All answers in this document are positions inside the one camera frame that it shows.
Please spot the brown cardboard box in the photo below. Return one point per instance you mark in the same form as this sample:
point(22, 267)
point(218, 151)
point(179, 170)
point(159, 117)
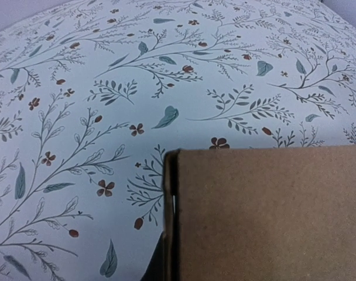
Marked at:
point(260, 214)

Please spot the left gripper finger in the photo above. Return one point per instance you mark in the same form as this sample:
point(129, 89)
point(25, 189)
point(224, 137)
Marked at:
point(155, 270)

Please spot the floral patterned table mat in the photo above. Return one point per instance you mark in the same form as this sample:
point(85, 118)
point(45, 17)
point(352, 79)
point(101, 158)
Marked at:
point(94, 93)

